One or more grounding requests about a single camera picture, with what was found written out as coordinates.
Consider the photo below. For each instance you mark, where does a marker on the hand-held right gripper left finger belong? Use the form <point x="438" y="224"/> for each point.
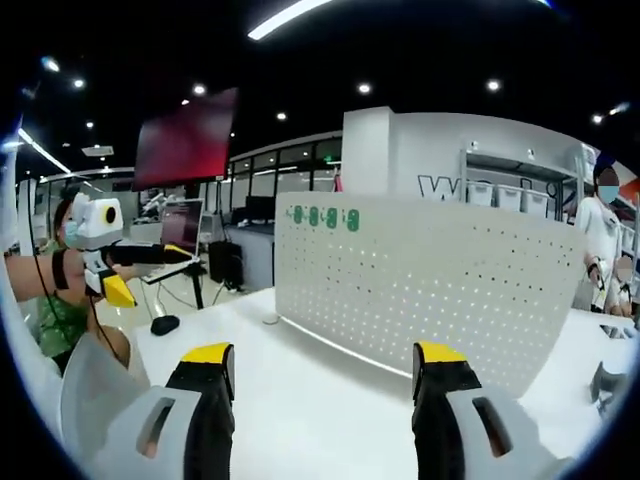
<point x="210" y="405"/>

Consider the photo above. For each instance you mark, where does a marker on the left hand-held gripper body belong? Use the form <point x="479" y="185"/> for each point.
<point x="92" y="230"/>

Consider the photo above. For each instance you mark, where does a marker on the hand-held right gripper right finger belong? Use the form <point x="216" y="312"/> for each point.
<point x="440" y="405"/>

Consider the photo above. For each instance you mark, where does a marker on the white perforated mounting plate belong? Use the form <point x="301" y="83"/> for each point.
<point x="425" y="290"/>

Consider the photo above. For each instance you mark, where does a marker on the person's left hand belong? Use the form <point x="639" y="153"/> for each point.
<point x="76" y="267"/>

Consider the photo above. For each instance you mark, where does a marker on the black wristband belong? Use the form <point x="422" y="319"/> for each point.
<point x="61" y="270"/>

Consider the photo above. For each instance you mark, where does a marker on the black computer mouse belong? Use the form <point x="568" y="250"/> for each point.
<point x="165" y="326"/>

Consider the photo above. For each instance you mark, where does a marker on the black computer tower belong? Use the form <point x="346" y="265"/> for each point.
<point x="226" y="265"/>

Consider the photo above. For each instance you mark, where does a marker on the white mesh office chair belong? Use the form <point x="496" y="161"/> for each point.
<point x="95" y="380"/>

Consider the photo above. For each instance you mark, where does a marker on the person's white shirt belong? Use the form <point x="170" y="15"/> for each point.
<point x="20" y="325"/>

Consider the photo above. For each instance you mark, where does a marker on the red garment on rack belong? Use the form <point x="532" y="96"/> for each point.
<point x="338" y="180"/>

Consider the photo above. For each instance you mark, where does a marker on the white storage bin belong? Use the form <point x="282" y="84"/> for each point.
<point x="510" y="197"/>
<point x="536" y="202"/>
<point x="482" y="194"/>

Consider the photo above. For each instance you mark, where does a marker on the grey metal shelving rack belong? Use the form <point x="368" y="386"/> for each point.
<point x="520" y="162"/>

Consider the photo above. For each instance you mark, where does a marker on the linear ceiling light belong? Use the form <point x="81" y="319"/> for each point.
<point x="285" y="20"/>

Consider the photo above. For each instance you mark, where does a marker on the large red wall screen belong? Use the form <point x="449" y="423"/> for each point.
<point x="185" y="140"/>

